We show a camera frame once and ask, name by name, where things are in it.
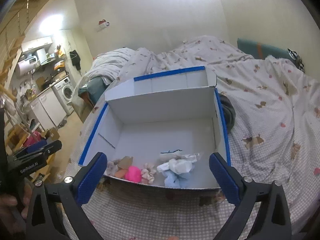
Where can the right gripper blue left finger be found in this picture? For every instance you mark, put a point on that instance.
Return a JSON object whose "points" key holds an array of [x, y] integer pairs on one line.
{"points": [[88, 177]]}

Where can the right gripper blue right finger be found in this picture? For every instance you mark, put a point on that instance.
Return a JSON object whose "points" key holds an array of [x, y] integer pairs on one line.
{"points": [[228, 178]]}

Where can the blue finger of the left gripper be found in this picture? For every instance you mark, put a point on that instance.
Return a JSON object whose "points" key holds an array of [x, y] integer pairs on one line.
{"points": [[36, 146], [52, 147]]}

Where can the lilac lace scrunchie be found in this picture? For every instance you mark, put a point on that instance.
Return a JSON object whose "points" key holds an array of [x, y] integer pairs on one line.
{"points": [[112, 167]]}

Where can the clear bag with barcode label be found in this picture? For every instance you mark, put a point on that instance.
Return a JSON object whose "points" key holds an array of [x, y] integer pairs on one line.
{"points": [[189, 159]]}

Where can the white satin scrunchie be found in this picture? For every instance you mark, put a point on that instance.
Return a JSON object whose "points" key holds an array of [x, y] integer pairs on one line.
{"points": [[148, 174]]}

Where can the person's left hand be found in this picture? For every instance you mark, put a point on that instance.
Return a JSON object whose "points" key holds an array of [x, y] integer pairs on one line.
{"points": [[8, 210]]}

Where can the white kitchen cabinet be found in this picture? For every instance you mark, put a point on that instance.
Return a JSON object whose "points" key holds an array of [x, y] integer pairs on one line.
{"points": [[48, 110]]}

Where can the pink sponge toy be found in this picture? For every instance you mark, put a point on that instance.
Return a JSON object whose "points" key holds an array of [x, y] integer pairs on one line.
{"points": [[133, 174]]}

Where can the light blue plush toy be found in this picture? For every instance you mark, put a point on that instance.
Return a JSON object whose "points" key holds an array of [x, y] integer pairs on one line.
{"points": [[172, 180]]}

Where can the white washing machine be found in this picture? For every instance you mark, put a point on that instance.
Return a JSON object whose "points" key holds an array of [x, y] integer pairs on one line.
{"points": [[63, 90]]}

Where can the checkered patterned bed sheet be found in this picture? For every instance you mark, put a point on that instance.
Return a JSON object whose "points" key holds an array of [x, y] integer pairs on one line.
{"points": [[275, 137]]}

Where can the teal pillow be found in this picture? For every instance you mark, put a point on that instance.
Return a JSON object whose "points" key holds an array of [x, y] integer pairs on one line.
{"points": [[92, 90]]}

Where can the white water heater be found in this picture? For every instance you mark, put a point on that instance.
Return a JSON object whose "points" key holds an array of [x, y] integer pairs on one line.
{"points": [[26, 65]]}

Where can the white cardboard box blue edges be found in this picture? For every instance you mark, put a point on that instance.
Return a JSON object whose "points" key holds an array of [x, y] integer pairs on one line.
{"points": [[159, 113]]}

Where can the teal headboard cushion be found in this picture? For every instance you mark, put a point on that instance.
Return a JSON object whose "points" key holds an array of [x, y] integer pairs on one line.
{"points": [[262, 51]]}

